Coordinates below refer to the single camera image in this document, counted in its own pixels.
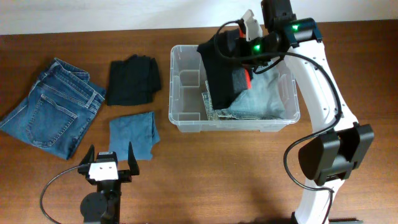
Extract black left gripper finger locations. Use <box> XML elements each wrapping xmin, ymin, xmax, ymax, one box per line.
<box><xmin>127</xmin><ymin>142</ymin><xmax>140</xmax><ymax>176</ymax></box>
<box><xmin>80</xmin><ymin>144</ymin><xmax>95</xmax><ymax>166</ymax></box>

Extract black garment with red stripe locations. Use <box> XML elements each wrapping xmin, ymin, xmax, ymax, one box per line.
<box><xmin>197</xmin><ymin>39</ymin><xmax>253</xmax><ymax>110</ymax></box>

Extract light blue jeans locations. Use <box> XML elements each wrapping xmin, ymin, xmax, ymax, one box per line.
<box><xmin>201</xmin><ymin>64</ymin><xmax>285</xmax><ymax>121</ymax></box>

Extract clear plastic storage bin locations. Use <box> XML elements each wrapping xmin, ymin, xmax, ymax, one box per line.
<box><xmin>169</xmin><ymin>45</ymin><xmax>300</xmax><ymax>133</ymax></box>

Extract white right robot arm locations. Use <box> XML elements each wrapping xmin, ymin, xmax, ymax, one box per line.
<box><xmin>237</xmin><ymin>1</ymin><xmax>374</xmax><ymax>224</ymax></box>

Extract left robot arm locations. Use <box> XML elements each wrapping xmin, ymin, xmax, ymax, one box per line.
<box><xmin>78</xmin><ymin>144</ymin><xmax>140</xmax><ymax>224</ymax></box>

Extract small blue denim cloth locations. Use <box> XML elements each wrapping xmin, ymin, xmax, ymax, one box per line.
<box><xmin>109</xmin><ymin>111</ymin><xmax>160</xmax><ymax>161</ymax></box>

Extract dark blue folded jeans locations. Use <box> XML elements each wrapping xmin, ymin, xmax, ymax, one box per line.
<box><xmin>1</xmin><ymin>58</ymin><xmax>106</xmax><ymax>160</ymax></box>

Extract black folded garment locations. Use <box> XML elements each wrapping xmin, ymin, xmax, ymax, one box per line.
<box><xmin>107</xmin><ymin>55</ymin><xmax>161</xmax><ymax>106</ymax></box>

